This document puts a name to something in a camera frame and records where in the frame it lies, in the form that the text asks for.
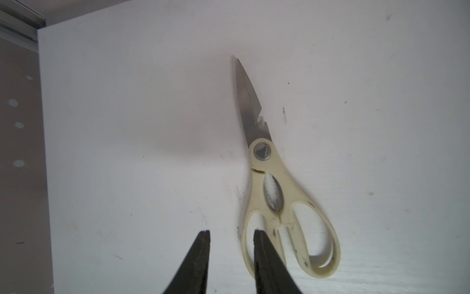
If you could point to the aluminium corner frame post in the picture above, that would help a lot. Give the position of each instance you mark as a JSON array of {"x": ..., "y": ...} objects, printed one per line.
[{"x": 20, "y": 23}]

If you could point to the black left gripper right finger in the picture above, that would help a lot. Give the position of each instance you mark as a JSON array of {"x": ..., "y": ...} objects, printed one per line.
[{"x": 271, "y": 275}]

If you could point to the cream kitchen shears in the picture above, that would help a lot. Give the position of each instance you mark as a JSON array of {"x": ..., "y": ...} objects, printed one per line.
[{"x": 264, "y": 159}]

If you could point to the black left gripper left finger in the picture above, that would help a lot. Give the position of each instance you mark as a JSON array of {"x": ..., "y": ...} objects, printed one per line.
[{"x": 192, "y": 275}]

